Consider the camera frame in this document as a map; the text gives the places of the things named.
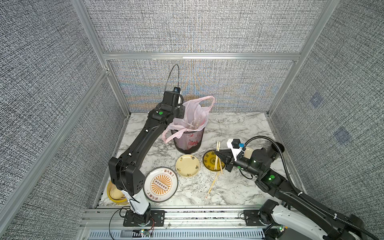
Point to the yellow patterned black plate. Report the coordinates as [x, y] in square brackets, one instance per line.
[209, 161]

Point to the yellow steamer basket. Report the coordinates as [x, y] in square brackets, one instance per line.
[115, 195]

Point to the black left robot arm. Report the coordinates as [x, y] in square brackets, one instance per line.
[125, 170]

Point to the wrapped chopsticks pile on table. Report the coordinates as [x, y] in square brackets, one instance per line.
[212, 184]

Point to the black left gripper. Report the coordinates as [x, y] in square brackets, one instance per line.
[181, 108]

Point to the pink plastic trash bag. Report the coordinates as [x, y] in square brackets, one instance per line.
[176, 131]

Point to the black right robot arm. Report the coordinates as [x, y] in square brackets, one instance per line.
[311, 218]

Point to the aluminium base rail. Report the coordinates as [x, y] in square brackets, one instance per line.
[179, 223]

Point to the black mesh trash bin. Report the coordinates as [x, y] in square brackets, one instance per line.
[191, 140]

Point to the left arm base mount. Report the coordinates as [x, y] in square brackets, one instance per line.
[149, 219]

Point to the black mug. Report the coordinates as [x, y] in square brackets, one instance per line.
[277, 148]

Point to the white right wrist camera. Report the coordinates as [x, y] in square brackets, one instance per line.
[237, 148]

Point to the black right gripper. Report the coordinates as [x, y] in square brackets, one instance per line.
[230, 158]

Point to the cream small plate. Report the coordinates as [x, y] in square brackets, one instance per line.
[187, 165]

